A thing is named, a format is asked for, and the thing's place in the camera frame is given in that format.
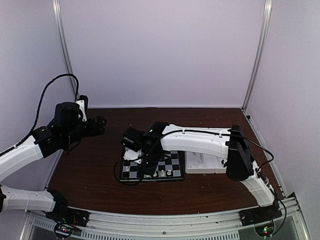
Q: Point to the right aluminium frame post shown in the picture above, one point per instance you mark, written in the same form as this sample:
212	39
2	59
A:
264	30

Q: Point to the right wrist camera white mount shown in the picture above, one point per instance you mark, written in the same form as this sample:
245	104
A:
132	156

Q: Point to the left aluminium frame post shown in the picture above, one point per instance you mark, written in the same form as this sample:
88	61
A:
56	4

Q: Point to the white divided plastic tray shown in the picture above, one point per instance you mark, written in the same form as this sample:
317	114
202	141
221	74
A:
211	164

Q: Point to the black grey chess board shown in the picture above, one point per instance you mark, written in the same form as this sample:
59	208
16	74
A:
173	160

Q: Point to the aluminium front rail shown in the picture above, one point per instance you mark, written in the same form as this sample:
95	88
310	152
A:
223	225

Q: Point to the controller board with leds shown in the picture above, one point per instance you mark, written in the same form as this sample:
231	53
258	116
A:
265	230
62	230

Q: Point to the white chess pieces lower pile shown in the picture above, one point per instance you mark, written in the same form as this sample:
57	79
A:
197	164

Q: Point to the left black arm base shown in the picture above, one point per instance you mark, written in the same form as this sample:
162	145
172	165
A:
64	214

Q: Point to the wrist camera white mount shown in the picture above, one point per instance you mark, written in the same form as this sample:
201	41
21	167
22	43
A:
82	103
132	156

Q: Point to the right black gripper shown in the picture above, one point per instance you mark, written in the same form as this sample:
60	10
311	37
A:
151	170

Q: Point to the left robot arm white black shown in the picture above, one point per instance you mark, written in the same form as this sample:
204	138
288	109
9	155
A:
12	160

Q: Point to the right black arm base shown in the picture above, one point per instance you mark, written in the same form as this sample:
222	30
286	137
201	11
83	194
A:
259	215

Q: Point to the white rook chess piece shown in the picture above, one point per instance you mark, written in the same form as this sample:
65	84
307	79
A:
169	172

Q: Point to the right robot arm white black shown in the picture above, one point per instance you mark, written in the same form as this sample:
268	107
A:
229	144

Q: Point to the right controller board with LEDs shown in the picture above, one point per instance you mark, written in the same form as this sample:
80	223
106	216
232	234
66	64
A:
265	230

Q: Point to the aluminium frame post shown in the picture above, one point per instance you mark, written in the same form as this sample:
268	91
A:
264	30
56	4

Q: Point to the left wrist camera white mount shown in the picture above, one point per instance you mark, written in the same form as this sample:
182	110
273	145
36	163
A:
82	103

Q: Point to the left controller board with LEDs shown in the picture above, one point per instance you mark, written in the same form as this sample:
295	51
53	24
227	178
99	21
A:
62	230

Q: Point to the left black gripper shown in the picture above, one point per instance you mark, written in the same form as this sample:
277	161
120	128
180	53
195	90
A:
100	127

